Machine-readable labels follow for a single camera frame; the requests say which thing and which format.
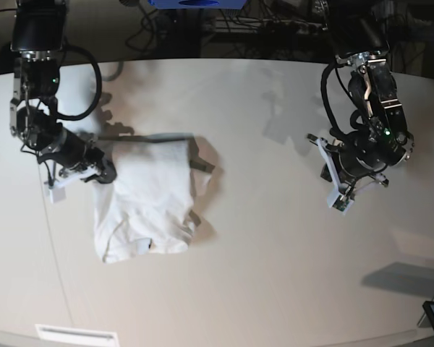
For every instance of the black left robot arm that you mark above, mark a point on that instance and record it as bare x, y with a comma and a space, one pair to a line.
359, 43

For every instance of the white T-shirt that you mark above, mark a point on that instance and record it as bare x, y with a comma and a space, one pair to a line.
148, 208

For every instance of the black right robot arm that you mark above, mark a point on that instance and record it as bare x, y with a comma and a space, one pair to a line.
38, 36

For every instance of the white label strip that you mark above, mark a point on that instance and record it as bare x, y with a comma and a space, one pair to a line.
77, 336

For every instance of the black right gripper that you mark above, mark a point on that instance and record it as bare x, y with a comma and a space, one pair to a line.
77, 159

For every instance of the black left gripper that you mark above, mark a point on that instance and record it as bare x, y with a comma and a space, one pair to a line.
359, 155

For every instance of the black power strip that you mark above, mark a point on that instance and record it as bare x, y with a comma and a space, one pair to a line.
267, 26

